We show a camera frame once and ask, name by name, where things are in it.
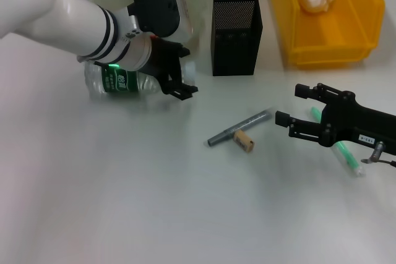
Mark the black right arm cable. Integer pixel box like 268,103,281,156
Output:
361,141,396,166

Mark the clear bottle with green label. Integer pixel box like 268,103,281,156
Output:
84,59,197,104

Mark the grey marker pen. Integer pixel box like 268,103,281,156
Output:
204,108,273,148

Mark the yellow plastic bin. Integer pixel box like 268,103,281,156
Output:
270,0,386,69

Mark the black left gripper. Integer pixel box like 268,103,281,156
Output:
145,36,199,101

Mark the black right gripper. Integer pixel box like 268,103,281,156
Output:
275,82,396,153

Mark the green pen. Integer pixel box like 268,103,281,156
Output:
310,106,366,178

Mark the black mesh pen holder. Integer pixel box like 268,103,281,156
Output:
211,0,264,77

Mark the translucent green fruit bowl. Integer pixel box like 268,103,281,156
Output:
88,0,207,61

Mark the small beige cork block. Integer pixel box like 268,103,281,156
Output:
233,130,256,153

